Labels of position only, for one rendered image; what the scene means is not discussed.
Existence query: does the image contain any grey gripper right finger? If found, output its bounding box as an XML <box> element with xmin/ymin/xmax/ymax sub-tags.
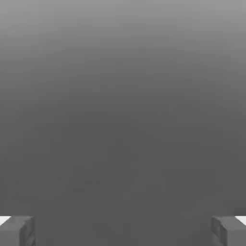
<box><xmin>210</xmin><ymin>215</ymin><xmax>246</xmax><ymax>246</ymax></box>

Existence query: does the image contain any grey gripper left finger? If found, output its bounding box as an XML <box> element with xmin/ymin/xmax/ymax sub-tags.
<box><xmin>0</xmin><ymin>215</ymin><xmax>37</xmax><ymax>246</ymax></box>

